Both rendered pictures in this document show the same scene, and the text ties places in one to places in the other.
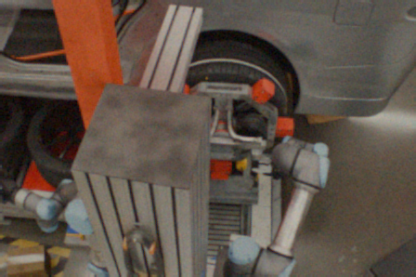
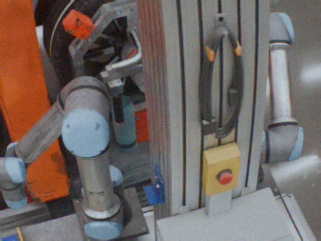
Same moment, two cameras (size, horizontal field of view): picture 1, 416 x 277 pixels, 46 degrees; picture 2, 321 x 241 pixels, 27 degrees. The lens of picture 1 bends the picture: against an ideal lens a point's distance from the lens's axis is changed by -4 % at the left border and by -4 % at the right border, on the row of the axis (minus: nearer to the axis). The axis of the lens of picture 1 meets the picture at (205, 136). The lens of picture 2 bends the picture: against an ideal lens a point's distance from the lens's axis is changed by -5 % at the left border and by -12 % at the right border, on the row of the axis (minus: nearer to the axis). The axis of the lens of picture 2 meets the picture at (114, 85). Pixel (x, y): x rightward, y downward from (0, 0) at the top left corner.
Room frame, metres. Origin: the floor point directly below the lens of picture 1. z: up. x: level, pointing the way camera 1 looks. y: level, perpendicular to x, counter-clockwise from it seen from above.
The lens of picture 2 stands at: (-0.45, 0.73, 2.68)
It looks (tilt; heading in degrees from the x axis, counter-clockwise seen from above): 41 degrees down; 342
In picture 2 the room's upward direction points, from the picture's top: 7 degrees counter-clockwise
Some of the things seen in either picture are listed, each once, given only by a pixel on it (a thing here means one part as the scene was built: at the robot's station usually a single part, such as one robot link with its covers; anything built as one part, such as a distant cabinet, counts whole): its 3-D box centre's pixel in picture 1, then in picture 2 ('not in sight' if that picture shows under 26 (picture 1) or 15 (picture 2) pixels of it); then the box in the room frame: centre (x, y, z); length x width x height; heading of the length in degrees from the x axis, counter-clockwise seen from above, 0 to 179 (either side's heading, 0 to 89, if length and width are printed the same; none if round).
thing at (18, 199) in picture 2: (48, 215); (13, 187); (0.97, 0.62, 1.11); 0.11 x 0.08 x 0.11; 156
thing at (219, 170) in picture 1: (220, 160); (140, 115); (1.71, -0.09, 0.48); 0.16 x 0.12 x 0.17; 176
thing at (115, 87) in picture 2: not in sight; (112, 82); (1.48, 0.10, 0.93); 0.09 x 0.05 x 0.05; 176
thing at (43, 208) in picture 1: (40, 206); (6, 170); (0.96, 0.63, 1.21); 0.11 x 0.08 x 0.09; 66
